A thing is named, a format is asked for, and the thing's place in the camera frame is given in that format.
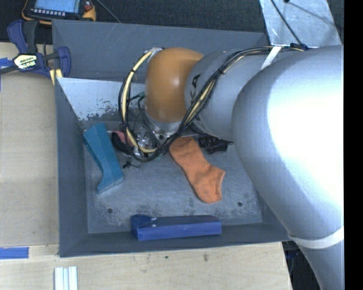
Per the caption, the red and black object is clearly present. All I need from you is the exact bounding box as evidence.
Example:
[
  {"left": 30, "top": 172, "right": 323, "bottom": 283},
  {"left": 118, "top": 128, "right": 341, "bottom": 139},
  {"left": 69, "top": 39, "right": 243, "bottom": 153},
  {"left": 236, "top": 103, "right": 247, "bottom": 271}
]
[{"left": 111, "top": 129, "right": 133, "bottom": 155}]

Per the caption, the teal wedge block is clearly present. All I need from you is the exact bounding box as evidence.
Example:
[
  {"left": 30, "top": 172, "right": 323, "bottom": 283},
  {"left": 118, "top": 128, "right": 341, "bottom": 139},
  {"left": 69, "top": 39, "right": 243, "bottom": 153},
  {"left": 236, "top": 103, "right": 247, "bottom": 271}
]
[{"left": 82, "top": 122, "right": 125, "bottom": 195}]

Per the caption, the grey metal bin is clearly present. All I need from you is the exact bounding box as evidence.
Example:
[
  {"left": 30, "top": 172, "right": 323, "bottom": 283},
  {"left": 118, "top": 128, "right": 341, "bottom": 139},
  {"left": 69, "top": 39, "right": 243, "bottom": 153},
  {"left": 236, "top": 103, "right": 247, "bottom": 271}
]
[{"left": 51, "top": 19, "right": 290, "bottom": 258}]

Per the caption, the orange sock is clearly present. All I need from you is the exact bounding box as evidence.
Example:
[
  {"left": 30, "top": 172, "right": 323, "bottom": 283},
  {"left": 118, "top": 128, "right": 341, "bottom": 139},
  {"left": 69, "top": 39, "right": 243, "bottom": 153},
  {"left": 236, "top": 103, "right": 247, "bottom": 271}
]
[{"left": 168, "top": 136, "right": 226, "bottom": 204}]

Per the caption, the black ribbed object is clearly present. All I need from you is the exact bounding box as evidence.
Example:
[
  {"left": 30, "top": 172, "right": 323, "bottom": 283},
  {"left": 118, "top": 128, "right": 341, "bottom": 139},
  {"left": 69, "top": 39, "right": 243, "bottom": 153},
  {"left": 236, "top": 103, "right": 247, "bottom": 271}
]
[{"left": 198, "top": 134, "right": 234, "bottom": 155}]

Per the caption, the blue flat box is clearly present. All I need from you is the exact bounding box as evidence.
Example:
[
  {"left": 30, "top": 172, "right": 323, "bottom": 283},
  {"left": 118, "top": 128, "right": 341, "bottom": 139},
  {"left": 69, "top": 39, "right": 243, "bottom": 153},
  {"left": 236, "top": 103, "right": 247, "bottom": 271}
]
[{"left": 129, "top": 213, "right": 223, "bottom": 242}]

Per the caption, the pale wood flat board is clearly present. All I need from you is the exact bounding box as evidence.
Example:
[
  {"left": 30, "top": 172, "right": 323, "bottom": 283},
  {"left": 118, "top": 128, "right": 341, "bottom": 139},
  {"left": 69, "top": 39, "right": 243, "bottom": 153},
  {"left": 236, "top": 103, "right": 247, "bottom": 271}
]
[{"left": 0, "top": 71, "right": 61, "bottom": 248}]

